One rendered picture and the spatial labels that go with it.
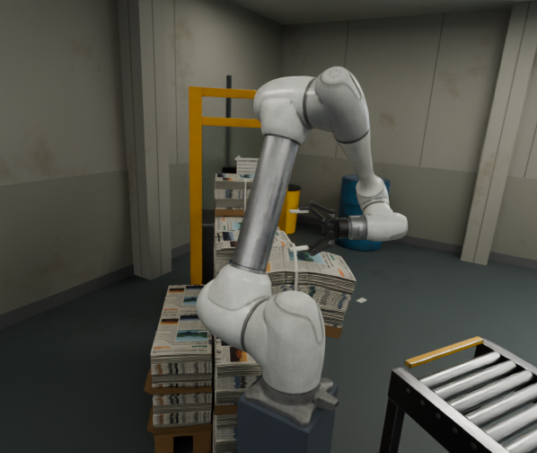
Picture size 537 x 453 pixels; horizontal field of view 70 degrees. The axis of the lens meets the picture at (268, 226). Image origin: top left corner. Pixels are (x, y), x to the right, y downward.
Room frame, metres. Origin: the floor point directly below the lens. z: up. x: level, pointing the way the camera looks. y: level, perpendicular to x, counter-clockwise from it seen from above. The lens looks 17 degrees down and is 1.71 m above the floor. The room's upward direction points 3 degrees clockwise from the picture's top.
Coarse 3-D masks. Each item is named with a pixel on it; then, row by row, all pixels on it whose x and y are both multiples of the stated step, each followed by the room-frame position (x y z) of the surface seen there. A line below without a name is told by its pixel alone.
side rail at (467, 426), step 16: (400, 368) 1.25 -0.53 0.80; (400, 384) 1.19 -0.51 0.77; (416, 384) 1.16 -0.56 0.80; (400, 400) 1.18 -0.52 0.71; (416, 400) 1.12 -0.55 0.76; (432, 400) 1.08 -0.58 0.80; (416, 416) 1.11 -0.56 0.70; (432, 416) 1.06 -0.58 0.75; (448, 416) 1.01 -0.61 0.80; (432, 432) 1.05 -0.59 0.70; (448, 432) 1.00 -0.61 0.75; (464, 432) 0.96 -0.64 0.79; (480, 432) 0.95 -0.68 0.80; (448, 448) 0.99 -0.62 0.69; (464, 448) 0.95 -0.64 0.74; (480, 448) 0.91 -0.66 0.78; (496, 448) 0.90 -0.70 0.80
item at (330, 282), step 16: (304, 256) 1.36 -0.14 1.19; (320, 256) 1.40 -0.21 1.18; (336, 256) 1.46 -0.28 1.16; (320, 272) 1.21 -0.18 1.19; (336, 272) 1.24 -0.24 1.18; (320, 288) 1.21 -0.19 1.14; (336, 288) 1.21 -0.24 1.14; (352, 288) 1.21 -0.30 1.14; (320, 304) 1.20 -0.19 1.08; (336, 304) 1.20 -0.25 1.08; (336, 320) 1.19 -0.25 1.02
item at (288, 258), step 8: (288, 248) 1.46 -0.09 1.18; (288, 256) 1.35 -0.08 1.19; (288, 264) 1.27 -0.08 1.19; (304, 264) 1.27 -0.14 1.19; (288, 272) 1.21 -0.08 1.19; (304, 272) 1.21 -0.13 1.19; (288, 280) 1.21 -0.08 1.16; (304, 280) 1.21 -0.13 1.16; (288, 288) 1.20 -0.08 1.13; (304, 288) 1.20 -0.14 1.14
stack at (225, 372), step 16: (224, 352) 1.25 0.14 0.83; (240, 352) 1.25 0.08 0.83; (224, 368) 1.18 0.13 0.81; (240, 368) 1.19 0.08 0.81; (256, 368) 1.20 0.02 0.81; (224, 384) 1.18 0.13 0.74; (240, 384) 1.19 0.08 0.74; (224, 400) 1.18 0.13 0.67; (224, 416) 1.18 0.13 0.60; (224, 432) 1.18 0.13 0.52; (224, 448) 1.18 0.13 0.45
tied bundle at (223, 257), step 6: (216, 234) 1.98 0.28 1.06; (216, 240) 1.87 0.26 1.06; (216, 246) 1.78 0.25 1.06; (216, 252) 1.74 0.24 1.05; (222, 252) 1.74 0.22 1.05; (228, 252) 1.75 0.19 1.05; (216, 258) 1.74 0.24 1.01; (222, 258) 1.74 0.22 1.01; (228, 258) 1.75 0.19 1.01; (216, 264) 1.74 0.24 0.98; (222, 264) 1.74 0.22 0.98; (216, 270) 1.74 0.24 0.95
